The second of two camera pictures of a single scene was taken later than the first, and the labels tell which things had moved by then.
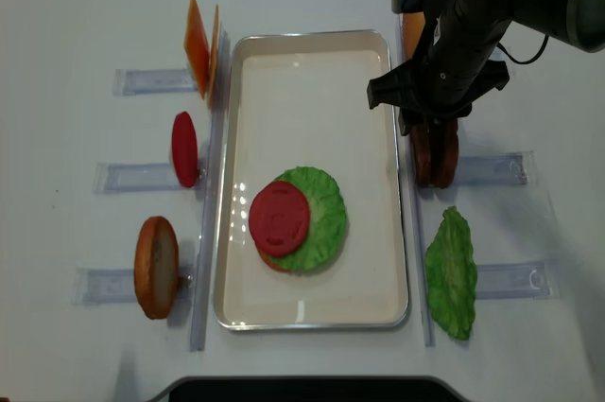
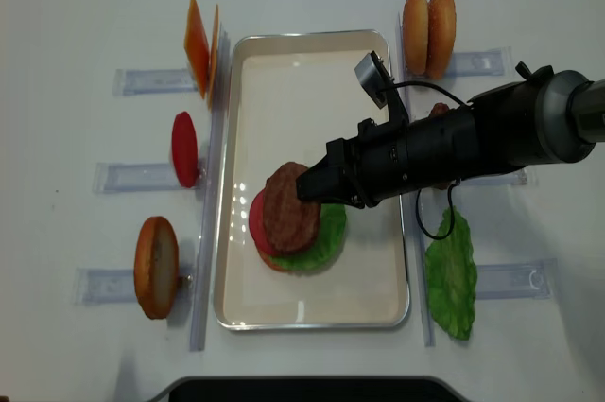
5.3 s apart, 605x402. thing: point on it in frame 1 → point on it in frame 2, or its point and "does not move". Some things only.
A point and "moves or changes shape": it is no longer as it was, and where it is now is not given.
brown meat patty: (423, 149) moves or changes shape
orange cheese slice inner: (214, 59) does not move
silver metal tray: (295, 98) does not move
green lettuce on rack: (452, 273) does not move
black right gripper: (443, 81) → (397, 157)
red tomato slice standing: (184, 149) does not move
